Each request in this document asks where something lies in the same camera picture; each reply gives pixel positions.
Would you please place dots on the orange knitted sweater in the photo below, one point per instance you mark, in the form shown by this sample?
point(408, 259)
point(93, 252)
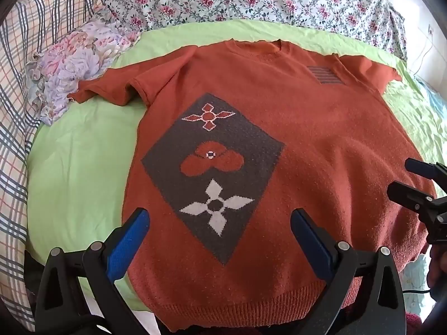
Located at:
point(314, 139)

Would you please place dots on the pastel floral pillow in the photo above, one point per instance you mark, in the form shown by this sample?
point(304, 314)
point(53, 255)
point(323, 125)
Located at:
point(73, 62)

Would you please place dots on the light blue patterned sheet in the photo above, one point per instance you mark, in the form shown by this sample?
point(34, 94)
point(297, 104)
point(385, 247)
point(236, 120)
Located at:
point(432, 101)

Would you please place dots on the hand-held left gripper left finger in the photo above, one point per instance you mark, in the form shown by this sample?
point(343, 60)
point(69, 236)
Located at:
point(130, 240)

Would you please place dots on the plaid blanket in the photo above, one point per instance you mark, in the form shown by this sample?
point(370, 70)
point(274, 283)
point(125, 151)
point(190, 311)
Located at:
point(31, 59)

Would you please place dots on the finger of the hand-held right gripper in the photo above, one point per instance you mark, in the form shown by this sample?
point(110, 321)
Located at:
point(424, 168)
point(405, 193)

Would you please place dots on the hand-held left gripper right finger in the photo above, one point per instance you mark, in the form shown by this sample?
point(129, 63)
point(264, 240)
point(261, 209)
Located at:
point(310, 240)

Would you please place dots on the white pink-flowered quilt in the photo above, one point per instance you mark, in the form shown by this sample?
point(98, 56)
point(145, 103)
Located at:
point(265, 3)

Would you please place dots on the light green bedsheet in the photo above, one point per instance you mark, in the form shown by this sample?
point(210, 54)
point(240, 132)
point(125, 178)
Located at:
point(80, 167)

